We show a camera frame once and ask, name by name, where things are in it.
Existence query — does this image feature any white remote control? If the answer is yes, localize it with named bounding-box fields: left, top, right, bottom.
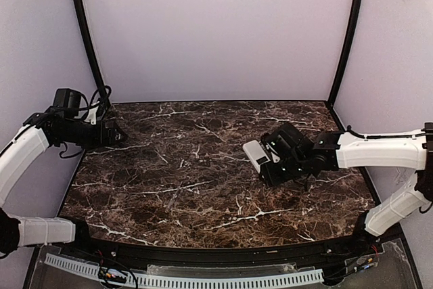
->
left=242, top=140, right=273, bottom=173

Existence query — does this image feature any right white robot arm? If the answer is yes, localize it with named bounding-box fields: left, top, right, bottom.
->
left=244, top=123, right=432, bottom=238

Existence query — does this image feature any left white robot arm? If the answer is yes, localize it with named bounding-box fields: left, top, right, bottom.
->
left=1, top=113, right=128, bottom=259

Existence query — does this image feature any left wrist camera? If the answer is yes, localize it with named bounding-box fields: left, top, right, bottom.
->
left=53, top=88, right=82, bottom=118

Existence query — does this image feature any black front rail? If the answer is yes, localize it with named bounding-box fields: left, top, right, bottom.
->
left=55, top=236, right=383, bottom=269

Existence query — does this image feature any white slotted cable duct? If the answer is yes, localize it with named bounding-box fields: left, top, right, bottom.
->
left=44, top=253, right=324, bottom=288

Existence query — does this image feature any left black frame post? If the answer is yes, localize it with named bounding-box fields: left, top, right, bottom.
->
left=73, top=0, right=111, bottom=108

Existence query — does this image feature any black frame post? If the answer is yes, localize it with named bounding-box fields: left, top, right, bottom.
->
left=73, top=0, right=111, bottom=108
left=327, top=0, right=362, bottom=108

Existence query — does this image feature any right black frame post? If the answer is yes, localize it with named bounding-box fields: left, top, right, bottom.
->
left=327, top=0, right=362, bottom=108

